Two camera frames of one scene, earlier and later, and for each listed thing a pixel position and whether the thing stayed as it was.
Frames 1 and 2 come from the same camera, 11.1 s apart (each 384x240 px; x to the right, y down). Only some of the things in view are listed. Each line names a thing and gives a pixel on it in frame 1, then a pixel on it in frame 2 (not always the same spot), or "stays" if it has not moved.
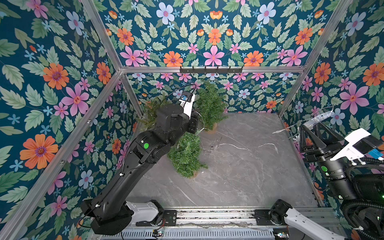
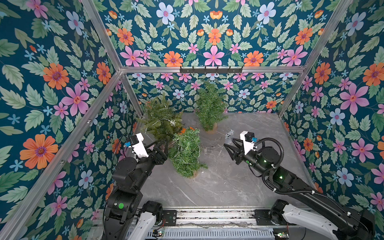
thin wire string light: x=291 y=128 → x=172 y=123
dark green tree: x=211 y=106 stays
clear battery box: x=309 y=124 → x=229 y=137
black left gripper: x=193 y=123 → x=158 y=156
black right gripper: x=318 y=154 → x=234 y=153
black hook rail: x=211 y=71 stays
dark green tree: x=185 y=156 stays
